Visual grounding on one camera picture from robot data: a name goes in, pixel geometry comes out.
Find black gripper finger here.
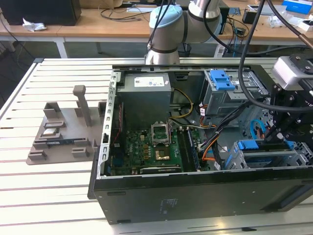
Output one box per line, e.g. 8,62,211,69
265,82,298,145
281,115,313,149

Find hard disk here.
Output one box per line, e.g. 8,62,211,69
224,139,295,169

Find metal disk bay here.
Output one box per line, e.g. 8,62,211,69
224,138,313,170

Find metal drive cage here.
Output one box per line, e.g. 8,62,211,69
201,70,269,123

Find blue plastic drive latch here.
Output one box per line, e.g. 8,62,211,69
209,70,236,92

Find white box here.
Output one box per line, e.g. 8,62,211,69
287,18,313,32

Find white power strip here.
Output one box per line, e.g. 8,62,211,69
215,45,226,59

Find clear plastic bags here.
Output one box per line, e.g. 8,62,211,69
266,9,294,28

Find blue cardboard box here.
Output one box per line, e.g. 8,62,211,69
282,0,313,13

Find grey tray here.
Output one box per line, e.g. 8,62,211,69
258,4,287,17

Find small black box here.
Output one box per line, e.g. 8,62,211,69
242,9,259,24

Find black computer tower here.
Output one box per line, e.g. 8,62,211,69
219,7,231,35

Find black RAM slot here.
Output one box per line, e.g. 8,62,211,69
176,128,189,172

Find black waste bin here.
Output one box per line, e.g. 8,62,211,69
177,43,192,58

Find metal socket cover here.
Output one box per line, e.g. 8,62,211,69
150,121,171,147

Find black graphics card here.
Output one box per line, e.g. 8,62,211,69
139,166,183,175

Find grey power supply unit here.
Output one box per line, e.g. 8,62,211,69
116,72,172,130

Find black open PC case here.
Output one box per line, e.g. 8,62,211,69
87,56,313,225

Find green motherboard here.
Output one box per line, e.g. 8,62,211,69
111,127,203,176

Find RAM stick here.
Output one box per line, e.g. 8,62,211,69
45,138,87,146

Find grey parts rack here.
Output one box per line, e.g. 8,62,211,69
25,85,108,166

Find silver CPU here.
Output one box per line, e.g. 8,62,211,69
42,128,60,137

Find large black box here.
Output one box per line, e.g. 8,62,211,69
0,0,82,26

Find crumpled white paper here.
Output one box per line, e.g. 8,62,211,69
22,17,47,33

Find blue data wire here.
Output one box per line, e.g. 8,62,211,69
249,118,267,141

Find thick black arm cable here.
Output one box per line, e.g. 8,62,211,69
238,0,278,114

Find black cable with copper sleeve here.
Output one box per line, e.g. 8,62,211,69
266,0,313,48

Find black cable bundle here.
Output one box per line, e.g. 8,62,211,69
206,101,252,170

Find blue hanging cable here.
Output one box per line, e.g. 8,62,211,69
232,28,240,56

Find grey white wire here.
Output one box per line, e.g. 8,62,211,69
184,123,218,130

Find orange wire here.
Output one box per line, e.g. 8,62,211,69
201,136,221,162

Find yellow and black wire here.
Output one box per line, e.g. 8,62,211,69
170,87,194,121

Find thin red wire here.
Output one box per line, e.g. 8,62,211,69
114,102,123,145

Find wooden desk white frame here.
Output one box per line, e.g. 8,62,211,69
0,0,313,58

